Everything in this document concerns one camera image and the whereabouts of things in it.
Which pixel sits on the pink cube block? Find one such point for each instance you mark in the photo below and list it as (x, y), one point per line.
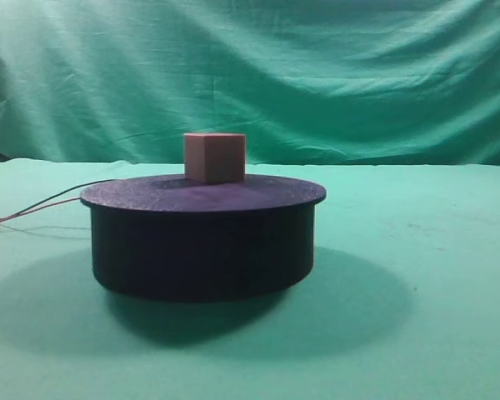
(214, 158)

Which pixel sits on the black round turntable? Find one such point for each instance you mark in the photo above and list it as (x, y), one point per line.
(169, 238)

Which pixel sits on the green backdrop cloth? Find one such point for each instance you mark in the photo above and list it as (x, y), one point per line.
(307, 82)

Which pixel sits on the green table cloth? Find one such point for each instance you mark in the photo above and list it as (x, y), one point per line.
(403, 303)

